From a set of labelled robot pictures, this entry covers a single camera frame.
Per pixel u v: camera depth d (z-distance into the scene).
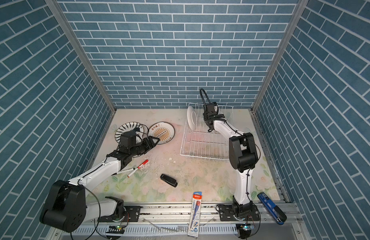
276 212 0.73
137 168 0.89
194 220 0.71
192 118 0.99
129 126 1.09
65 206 0.41
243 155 0.54
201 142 0.99
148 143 0.75
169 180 0.81
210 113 0.79
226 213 0.73
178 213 0.76
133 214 0.74
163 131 1.08
